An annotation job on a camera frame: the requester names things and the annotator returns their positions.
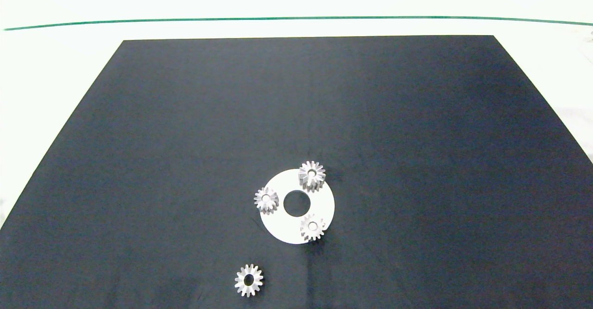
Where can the large steel gear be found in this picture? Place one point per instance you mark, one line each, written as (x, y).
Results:
(304, 174)

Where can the small steel gear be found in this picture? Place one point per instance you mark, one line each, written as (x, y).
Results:
(240, 280)
(260, 200)
(306, 228)

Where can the round white plate with pins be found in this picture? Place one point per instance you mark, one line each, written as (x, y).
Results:
(283, 226)

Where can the dark mat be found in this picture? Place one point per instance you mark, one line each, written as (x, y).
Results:
(185, 137)

